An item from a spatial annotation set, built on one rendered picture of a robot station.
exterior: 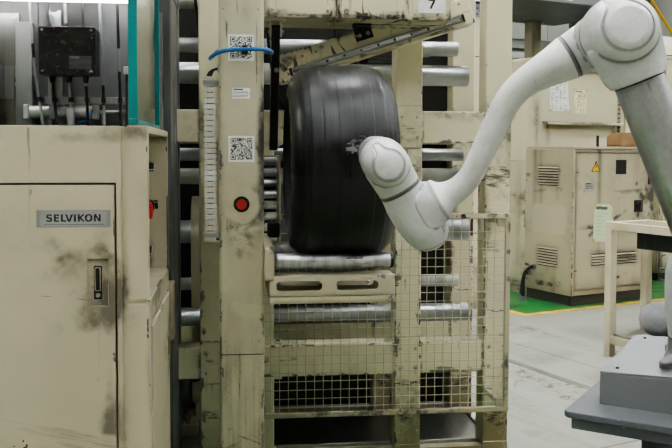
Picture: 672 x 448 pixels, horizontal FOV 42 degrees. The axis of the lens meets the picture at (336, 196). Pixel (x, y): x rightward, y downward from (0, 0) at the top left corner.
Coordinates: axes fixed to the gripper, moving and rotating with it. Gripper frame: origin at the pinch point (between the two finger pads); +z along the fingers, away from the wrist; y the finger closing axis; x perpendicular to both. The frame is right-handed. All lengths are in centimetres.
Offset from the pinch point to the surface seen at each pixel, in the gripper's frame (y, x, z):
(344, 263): 2.9, 36.3, 11.1
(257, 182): 27.4, 14.8, 21.9
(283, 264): 20.3, 36.4, 11.1
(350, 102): 2.4, -9.6, 10.1
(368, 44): -11, -24, 67
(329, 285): 7.4, 41.9, 8.1
